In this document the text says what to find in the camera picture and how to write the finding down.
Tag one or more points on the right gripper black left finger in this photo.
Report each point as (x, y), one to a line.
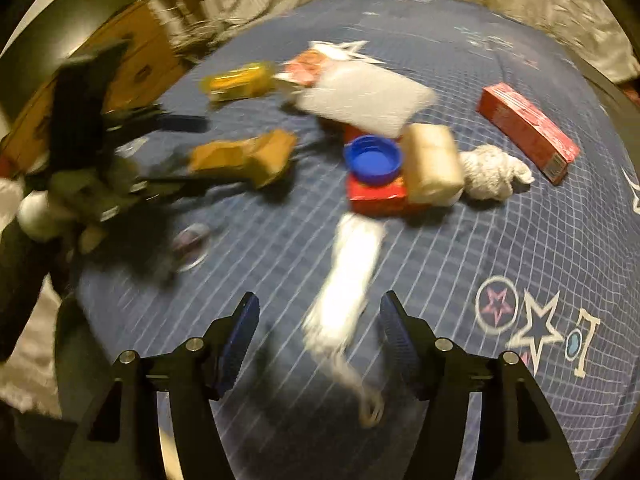
(120, 436)

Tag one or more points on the beige foam sponge block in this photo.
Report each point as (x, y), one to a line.
(431, 169)

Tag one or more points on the white round trash bin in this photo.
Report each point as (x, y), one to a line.
(41, 218)

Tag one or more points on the wooden chest of drawers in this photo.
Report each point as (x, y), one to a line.
(147, 69)

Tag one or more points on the black flat television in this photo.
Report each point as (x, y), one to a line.
(53, 35)

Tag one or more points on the gold foil snack bag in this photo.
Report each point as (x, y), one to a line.
(259, 161)

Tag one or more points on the gold foil wrapper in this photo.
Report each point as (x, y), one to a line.
(248, 81)

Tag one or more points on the red white crumpled cup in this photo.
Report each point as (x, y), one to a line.
(303, 71)

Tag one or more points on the white knotted cloth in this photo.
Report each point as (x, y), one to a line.
(492, 174)

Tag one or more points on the flat red box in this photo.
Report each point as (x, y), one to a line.
(385, 201)

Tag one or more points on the blue plastic lid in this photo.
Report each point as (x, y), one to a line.
(373, 160)

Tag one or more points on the long red carton box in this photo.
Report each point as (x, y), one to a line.
(532, 131)

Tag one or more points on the blue quilted bed cover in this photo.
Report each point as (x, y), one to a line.
(552, 273)

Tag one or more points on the white crumpled bedding pile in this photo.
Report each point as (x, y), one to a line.
(586, 26)

